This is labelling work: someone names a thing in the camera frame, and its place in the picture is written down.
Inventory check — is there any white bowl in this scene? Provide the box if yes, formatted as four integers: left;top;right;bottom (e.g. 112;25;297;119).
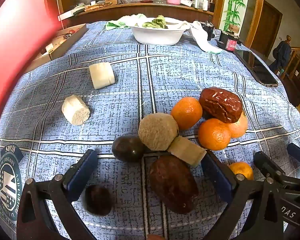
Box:
130;17;185;46

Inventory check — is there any dark purple passion fruit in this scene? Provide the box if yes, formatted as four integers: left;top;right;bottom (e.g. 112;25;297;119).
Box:
112;135;145;162
82;184;115;217

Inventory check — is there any white cloth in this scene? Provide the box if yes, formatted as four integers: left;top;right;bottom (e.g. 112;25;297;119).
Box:
175;20;223;54

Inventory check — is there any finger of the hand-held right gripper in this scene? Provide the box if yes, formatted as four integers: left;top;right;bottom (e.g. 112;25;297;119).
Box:
287;142;300;180
253;151;300;193

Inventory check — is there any cardboard box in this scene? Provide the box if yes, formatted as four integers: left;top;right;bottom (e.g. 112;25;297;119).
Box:
27;24;88;68

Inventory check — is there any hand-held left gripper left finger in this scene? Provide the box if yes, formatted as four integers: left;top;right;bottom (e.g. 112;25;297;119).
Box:
16;149;99;240

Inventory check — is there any small mandarin orange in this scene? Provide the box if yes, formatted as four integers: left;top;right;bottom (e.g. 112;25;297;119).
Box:
227;162;254;180

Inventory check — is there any green leafy vegetable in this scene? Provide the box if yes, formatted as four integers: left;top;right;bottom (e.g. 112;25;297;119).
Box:
142;15;168;29

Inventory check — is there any white sugarcane piece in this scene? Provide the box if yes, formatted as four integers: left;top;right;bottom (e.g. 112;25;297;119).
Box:
167;135;207;167
89;62;115;90
61;94;90;126

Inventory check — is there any bamboo wall poster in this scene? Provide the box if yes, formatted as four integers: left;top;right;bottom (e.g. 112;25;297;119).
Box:
220;0;248;34

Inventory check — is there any wooden counter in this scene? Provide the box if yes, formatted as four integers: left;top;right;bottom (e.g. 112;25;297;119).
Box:
57;2;215;28

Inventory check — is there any brown oval fruit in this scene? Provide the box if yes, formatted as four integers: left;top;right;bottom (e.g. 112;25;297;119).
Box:
149;155;199;214

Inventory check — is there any wooden door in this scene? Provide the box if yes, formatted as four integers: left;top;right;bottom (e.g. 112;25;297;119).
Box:
250;0;283;58

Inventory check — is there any black device red label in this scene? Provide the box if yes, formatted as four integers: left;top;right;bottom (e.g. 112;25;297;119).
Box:
219;30;242;53

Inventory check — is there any blue plaid tablecloth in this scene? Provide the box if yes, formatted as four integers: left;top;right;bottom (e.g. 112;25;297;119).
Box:
0;21;300;240

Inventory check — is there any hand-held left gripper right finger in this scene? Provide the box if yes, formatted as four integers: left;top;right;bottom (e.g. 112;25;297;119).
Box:
201;150;284;240

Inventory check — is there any red date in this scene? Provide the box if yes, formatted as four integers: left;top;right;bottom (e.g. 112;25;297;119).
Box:
199;87;243;123

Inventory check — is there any black smartphone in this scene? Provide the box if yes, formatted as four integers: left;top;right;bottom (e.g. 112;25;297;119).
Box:
234;49;278;88

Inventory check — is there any wooden stair railing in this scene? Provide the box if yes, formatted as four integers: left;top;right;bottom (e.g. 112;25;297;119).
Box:
277;40;300;108

